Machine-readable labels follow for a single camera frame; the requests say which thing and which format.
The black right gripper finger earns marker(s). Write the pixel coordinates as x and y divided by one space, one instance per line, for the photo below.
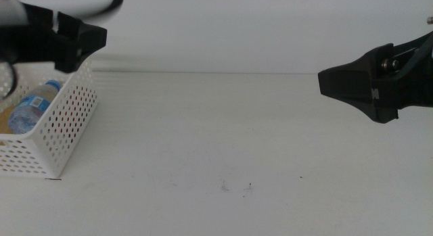
352 82

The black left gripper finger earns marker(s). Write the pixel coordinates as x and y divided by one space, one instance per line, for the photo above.
83 40

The small water bottle blue cap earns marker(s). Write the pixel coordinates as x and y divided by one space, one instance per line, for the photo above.
28 111

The yellow tea bottle white cap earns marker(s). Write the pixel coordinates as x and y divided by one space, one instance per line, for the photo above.
5 122

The white perforated plastic basket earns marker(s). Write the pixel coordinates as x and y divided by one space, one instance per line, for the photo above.
44 151

